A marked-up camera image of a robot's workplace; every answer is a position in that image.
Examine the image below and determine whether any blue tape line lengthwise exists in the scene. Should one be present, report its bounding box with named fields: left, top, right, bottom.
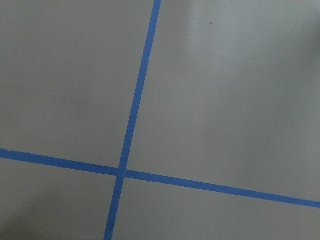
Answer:
left=103, top=0, right=162, bottom=240

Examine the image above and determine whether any blue tape line crosswise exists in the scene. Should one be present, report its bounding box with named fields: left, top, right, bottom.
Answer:
left=0, top=149, right=320, bottom=208

